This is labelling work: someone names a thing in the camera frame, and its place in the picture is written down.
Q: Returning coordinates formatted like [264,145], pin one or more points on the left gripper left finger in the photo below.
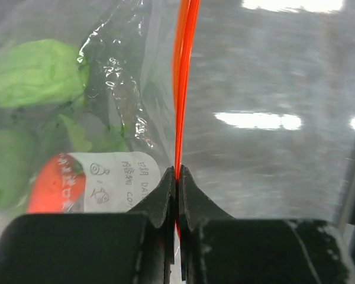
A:
[159,204]

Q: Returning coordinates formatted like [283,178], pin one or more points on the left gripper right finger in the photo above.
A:
[193,205]

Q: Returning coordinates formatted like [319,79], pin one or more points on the orange carrot toy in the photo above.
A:
[56,187]

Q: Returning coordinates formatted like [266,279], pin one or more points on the clear zip top bag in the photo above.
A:
[270,113]

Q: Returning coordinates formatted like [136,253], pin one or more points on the small green fruit toy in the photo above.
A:
[41,72]

